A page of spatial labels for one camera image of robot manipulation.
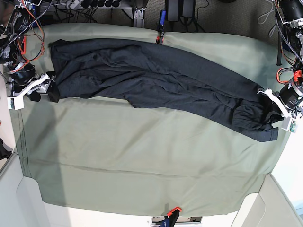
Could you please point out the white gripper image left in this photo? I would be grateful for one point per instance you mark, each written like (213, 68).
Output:
(43, 83)

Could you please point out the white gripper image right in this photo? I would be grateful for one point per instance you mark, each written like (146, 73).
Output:
(270, 108)

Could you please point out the dark navy long-sleeve T-shirt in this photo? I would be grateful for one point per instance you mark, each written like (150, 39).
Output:
(151, 76)

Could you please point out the robot arm image right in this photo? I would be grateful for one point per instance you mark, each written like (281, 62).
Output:
(287, 104)

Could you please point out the sage green table cloth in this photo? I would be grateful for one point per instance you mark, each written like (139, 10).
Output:
(102, 154)

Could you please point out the white power strip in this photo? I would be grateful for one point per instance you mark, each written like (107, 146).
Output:
(69, 4)

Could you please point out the orange black clamp top centre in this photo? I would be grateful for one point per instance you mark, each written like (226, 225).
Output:
(160, 38)

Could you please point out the orange black clamp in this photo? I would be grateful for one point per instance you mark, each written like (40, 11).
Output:
(160, 38)
(171, 218)

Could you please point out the orange black clamp bottom centre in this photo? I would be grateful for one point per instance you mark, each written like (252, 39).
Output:
(171, 218)

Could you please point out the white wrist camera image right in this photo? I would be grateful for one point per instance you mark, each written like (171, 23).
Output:
(289, 124)

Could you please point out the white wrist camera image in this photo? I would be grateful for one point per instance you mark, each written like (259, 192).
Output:
(15, 103)
(289, 124)

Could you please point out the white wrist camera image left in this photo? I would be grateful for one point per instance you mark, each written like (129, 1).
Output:
(15, 103)

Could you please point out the grey metal bracket post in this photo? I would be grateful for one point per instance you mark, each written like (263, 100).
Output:
(138, 17)

